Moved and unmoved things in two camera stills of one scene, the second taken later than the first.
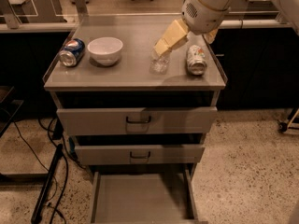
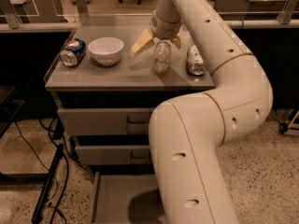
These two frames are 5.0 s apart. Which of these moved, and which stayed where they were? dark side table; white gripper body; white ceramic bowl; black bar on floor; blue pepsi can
Moved: white gripper body
Stayed: dark side table; blue pepsi can; white ceramic bowl; black bar on floor
